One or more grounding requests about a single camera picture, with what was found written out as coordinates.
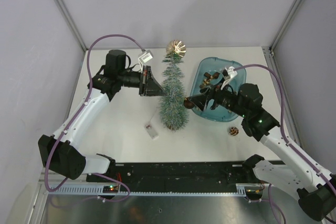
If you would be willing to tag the large silver ribbed bauble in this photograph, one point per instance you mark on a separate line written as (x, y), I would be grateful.
(176, 48)

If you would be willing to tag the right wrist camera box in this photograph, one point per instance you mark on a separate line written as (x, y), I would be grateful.
(228, 74)

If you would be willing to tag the left aluminium frame post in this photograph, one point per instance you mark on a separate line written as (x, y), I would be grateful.
(61, 5)

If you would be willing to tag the grey slotted cable duct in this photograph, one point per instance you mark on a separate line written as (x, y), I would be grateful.
(106, 190)

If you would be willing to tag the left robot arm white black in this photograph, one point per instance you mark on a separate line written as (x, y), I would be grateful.
(60, 151)

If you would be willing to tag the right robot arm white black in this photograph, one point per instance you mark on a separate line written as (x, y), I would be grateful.
(312, 185)

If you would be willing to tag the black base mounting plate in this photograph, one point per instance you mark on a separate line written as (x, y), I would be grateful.
(184, 175)

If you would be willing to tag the small frosted christmas tree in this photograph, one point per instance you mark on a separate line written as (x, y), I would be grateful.
(173, 114)

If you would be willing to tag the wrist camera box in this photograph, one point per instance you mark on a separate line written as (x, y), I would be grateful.
(228, 74)
(144, 57)

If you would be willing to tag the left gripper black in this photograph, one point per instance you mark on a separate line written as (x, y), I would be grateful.
(148, 85)

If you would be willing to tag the blue plastic tub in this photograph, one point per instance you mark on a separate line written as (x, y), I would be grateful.
(212, 65)

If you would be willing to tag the clear plastic packet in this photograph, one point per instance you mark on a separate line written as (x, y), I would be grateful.
(152, 132)

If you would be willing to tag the frosted pine cone ornament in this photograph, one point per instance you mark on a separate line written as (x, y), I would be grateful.
(233, 131)

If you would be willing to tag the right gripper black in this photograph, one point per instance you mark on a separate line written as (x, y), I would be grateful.
(214, 93)

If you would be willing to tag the aluminium frame post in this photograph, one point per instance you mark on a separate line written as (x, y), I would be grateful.
(61, 5)
(294, 8)

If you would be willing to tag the dark red bauble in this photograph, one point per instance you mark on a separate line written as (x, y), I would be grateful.
(188, 104)

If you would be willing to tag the right aluminium frame post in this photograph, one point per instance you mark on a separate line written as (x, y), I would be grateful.
(294, 8)

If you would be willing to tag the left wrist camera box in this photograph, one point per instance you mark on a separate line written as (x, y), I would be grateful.
(144, 57)

